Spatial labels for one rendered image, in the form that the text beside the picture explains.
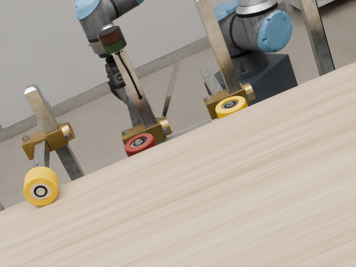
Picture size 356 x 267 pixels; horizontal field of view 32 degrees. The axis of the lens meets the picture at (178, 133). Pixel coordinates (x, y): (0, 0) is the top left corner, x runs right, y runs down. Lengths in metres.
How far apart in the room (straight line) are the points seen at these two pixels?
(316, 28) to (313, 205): 0.69
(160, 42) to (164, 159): 3.01
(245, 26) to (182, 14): 2.22
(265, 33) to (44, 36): 2.39
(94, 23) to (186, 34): 2.64
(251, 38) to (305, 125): 0.89
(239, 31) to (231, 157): 0.97
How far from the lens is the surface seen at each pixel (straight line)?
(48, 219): 1.47
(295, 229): 1.12
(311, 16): 1.72
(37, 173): 1.51
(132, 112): 1.87
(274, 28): 2.22
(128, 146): 1.58
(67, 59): 4.38
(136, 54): 4.43
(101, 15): 1.87
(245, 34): 2.26
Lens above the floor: 1.60
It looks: 27 degrees down
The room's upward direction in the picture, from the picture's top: 23 degrees counter-clockwise
